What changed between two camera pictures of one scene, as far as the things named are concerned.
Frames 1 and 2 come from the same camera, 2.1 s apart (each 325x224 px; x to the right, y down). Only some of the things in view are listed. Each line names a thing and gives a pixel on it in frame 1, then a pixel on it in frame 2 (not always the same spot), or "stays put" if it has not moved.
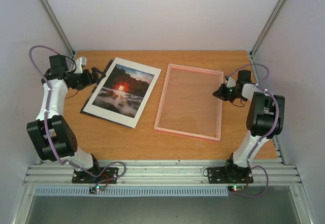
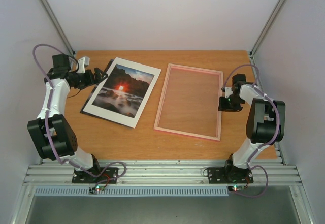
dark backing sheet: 97,118 stays put
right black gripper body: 221,93 -> 227,104
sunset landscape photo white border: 121,95 stays put
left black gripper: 89,80 stays put
